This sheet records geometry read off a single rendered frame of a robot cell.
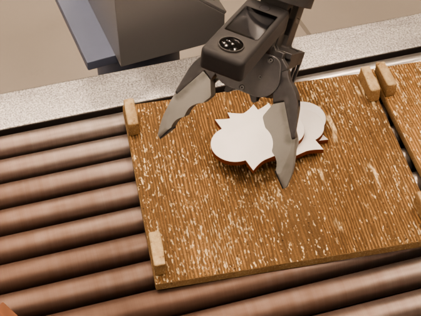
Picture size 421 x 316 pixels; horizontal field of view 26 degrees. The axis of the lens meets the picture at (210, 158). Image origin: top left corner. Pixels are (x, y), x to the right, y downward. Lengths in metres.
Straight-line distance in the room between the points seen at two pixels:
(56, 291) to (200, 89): 0.43
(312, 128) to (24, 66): 1.69
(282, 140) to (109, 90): 0.63
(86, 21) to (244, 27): 0.87
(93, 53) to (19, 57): 1.35
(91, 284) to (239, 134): 0.32
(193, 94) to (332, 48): 0.67
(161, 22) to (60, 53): 1.42
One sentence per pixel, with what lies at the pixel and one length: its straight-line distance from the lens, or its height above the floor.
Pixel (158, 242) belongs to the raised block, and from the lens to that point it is 1.26.
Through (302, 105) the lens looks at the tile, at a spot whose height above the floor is 0.95.
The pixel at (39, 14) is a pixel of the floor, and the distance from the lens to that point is 3.17.
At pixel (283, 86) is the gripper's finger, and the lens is 0.95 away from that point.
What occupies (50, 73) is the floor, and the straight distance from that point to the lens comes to 2.94.
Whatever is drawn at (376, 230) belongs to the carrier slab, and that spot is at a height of 0.94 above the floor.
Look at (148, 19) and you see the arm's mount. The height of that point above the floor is 0.96.
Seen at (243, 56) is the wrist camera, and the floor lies 1.40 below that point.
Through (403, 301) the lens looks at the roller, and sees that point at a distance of 1.28.
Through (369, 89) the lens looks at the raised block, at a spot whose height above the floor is 0.96.
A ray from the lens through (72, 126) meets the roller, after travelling 1.48.
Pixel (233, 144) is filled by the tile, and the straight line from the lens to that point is 1.36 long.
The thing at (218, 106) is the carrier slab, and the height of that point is 0.94.
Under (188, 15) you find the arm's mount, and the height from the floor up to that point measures 0.95.
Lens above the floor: 1.97
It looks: 48 degrees down
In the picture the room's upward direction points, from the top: straight up
